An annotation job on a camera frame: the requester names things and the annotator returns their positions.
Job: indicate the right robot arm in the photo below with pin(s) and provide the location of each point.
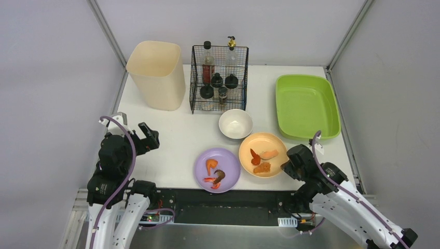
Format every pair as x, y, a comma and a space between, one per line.
347, 209

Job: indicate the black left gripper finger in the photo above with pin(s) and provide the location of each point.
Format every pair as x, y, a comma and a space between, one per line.
151, 140
114, 139

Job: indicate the brown mushroom food piece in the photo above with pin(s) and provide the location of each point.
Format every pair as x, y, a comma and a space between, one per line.
220, 175

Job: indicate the black wire basket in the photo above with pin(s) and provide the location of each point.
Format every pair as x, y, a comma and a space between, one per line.
240, 71

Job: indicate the small pepper jar black lid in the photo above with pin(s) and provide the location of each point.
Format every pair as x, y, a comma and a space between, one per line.
222, 94

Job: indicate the aluminium frame rail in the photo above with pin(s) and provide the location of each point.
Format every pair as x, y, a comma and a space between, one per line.
105, 27

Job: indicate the fried chicken food piece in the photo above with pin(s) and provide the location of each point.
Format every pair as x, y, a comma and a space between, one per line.
264, 167

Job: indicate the soy sauce bottle red label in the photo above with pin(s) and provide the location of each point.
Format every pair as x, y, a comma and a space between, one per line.
208, 63

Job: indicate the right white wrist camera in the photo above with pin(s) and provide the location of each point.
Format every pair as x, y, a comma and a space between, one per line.
317, 146

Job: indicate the orange shrimp food piece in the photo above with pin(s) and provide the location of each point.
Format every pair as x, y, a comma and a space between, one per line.
210, 164

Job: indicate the beige plastic bin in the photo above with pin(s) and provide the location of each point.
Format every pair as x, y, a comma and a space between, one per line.
156, 68

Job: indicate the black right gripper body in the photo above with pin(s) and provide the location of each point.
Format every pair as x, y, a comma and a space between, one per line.
288, 169

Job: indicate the white ceramic bowl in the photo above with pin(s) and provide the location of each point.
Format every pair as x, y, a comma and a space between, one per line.
235, 124

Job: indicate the salt shaker black pump lid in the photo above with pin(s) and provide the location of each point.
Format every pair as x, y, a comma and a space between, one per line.
217, 82

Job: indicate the salmon sushi food piece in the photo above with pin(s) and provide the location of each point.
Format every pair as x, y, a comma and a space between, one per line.
267, 155

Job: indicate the orange plastic plate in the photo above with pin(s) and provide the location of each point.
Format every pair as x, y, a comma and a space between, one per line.
260, 142

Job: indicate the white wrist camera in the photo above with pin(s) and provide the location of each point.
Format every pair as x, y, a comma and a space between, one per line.
116, 127
317, 146

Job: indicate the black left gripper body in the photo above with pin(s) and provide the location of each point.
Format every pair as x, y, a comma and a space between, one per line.
147, 138

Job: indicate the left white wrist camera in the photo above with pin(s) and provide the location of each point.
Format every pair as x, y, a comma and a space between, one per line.
116, 127

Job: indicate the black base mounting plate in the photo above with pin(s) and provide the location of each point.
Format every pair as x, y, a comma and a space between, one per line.
234, 207

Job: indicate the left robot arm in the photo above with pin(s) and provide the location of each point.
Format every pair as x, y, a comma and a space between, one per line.
115, 206

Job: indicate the purple plastic plate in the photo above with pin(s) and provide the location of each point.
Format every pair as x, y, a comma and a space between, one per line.
227, 162

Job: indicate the white shaker black spout lid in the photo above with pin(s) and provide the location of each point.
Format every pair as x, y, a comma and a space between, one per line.
206, 94

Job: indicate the green plastic tub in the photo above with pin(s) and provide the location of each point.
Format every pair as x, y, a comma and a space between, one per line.
306, 104

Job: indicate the clear bottle gold pump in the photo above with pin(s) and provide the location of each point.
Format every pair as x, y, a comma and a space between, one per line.
231, 55

